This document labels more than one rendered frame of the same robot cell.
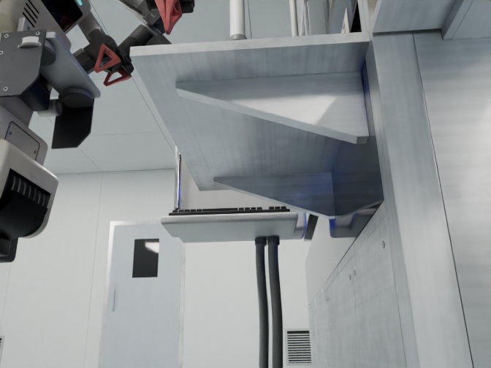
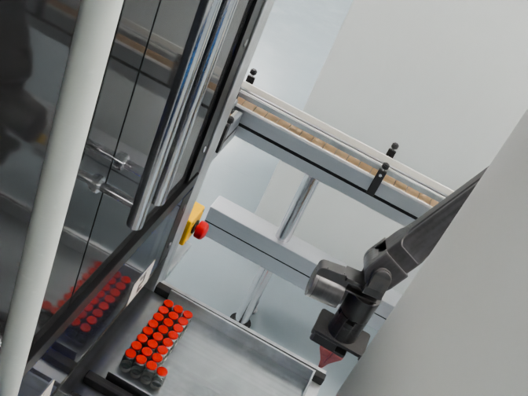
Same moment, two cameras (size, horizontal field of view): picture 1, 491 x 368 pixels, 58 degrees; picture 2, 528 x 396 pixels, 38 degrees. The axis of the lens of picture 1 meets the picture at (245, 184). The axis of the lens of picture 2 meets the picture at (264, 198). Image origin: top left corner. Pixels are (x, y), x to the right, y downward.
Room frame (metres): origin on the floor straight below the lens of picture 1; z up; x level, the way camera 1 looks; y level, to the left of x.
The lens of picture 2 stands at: (1.81, -0.04, 2.03)
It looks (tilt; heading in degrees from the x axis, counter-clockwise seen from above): 35 degrees down; 182
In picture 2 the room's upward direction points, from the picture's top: 25 degrees clockwise
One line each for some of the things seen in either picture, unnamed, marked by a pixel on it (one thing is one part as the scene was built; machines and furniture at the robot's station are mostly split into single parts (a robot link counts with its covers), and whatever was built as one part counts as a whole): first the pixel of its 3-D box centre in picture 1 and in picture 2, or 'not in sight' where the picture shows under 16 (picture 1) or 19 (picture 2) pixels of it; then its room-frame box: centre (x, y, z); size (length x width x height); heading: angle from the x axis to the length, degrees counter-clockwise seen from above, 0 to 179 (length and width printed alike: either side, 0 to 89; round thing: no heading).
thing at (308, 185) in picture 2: not in sight; (273, 257); (-0.16, -0.01, 0.46); 0.09 x 0.09 x 0.77; 86
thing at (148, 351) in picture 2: not in sight; (157, 339); (0.79, -0.15, 0.90); 0.18 x 0.02 x 0.05; 176
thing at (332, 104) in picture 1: (268, 112); not in sight; (0.72, -0.04, 0.80); 0.34 x 0.03 x 0.13; 86
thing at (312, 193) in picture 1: (272, 198); not in sight; (1.22, -0.08, 0.80); 0.34 x 0.03 x 0.13; 86
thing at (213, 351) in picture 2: not in sight; (215, 376); (0.80, -0.02, 0.90); 0.34 x 0.26 x 0.04; 86
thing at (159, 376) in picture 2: not in sight; (159, 378); (0.87, -0.11, 0.90); 0.02 x 0.02 x 0.05
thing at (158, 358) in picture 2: not in sight; (167, 346); (0.79, -0.13, 0.90); 0.18 x 0.02 x 0.05; 176
